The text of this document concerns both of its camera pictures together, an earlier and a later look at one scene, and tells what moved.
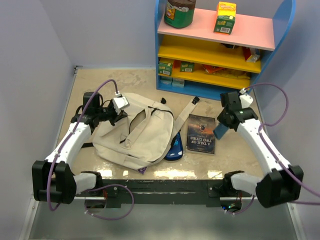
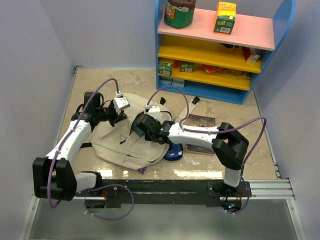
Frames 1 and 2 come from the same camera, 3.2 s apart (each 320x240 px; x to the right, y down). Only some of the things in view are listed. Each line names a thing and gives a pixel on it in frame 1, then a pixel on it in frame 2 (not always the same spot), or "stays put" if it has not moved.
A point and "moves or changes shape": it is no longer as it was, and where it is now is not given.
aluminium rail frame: (152, 165) stays put
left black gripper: (117, 117) stays put
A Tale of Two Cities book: (200, 134) stays put
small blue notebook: (219, 131) moves or changes shape
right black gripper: (221, 116) to (148, 137)
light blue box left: (166, 80) stays put
